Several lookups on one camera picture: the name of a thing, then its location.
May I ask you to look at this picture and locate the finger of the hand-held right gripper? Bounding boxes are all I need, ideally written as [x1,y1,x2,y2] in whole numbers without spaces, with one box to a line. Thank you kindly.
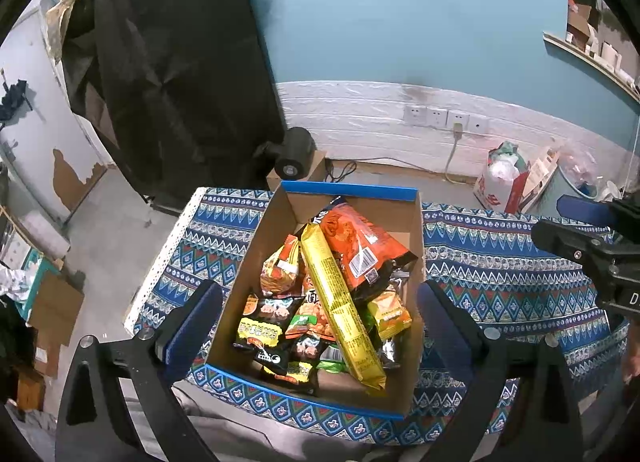
[556,194,618,229]
[531,218,608,267]

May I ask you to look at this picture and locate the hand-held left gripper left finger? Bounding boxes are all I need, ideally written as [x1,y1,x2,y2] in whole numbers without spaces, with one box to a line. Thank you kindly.
[55,279,224,462]

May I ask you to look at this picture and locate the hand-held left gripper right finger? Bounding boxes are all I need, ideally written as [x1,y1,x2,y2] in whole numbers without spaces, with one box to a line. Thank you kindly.
[416,280,585,462]

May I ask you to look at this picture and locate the small yellow snack packet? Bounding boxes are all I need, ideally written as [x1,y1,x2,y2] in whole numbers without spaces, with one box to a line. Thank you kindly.
[367,289,413,340]

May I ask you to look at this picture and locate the black cartoon snack packet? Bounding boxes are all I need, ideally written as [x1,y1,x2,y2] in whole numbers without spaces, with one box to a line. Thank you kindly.
[275,334,326,395]
[232,294,307,377]

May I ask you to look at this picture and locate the orange fries snack packet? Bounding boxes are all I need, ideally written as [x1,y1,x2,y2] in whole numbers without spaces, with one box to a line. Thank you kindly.
[259,234,307,299]

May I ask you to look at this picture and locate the gold long snack packet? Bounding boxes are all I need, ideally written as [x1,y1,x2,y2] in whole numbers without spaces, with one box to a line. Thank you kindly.
[300,223,388,398]

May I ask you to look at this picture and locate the large green orange cracker packet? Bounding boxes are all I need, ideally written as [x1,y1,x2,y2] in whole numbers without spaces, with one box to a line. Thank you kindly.
[287,287,336,343]

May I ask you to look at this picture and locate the green pea snack packet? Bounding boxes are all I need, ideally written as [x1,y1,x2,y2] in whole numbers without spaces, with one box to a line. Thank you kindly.
[315,344,351,375]

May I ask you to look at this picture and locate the cardboard box with blue rim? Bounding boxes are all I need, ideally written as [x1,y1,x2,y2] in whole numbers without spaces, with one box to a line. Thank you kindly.
[205,181,426,420]

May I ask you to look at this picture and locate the blue trash bin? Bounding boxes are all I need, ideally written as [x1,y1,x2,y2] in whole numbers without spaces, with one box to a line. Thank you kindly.
[557,162,608,203]

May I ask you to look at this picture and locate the clear plastic bin bag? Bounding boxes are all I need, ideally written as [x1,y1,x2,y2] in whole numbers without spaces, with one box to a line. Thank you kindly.
[555,142,601,183]

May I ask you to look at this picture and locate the white brown leaning carton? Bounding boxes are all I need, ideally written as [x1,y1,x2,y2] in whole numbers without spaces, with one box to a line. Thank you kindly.
[520,147,560,213]

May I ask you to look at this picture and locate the blue patterned tablecloth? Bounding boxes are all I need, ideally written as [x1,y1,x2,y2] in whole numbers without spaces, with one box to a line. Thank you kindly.
[125,187,628,448]

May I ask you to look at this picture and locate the red and white bag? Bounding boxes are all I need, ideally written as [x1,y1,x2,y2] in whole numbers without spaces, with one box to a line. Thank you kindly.
[472,142,531,215]

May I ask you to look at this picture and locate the flat cardboard sheet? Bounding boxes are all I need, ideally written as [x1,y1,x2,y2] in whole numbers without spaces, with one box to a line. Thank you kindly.
[27,269,86,378]

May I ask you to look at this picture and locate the white box on shelf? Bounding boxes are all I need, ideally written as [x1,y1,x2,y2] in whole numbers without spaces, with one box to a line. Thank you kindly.
[597,42,623,70]

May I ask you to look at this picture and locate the brown box on shelf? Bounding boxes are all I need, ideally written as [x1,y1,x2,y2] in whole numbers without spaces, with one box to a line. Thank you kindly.
[567,2,593,42]

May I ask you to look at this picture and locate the small brown cardboard box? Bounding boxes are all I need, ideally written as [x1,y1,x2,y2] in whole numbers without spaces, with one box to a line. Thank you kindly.
[265,149,328,193]

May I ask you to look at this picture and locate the black studio light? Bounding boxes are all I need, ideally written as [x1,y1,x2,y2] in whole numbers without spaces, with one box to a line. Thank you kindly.
[255,127,316,180]

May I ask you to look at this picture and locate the grey plug and cable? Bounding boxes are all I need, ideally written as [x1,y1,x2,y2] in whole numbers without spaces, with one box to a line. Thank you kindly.
[444,123,476,185]

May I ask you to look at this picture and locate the white wall shelf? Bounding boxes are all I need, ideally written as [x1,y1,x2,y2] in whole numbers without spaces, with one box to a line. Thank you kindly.
[542,30,640,105]

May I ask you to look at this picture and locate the black floor cable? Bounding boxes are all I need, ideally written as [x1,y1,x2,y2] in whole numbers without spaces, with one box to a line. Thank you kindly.
[325,158,451,183]

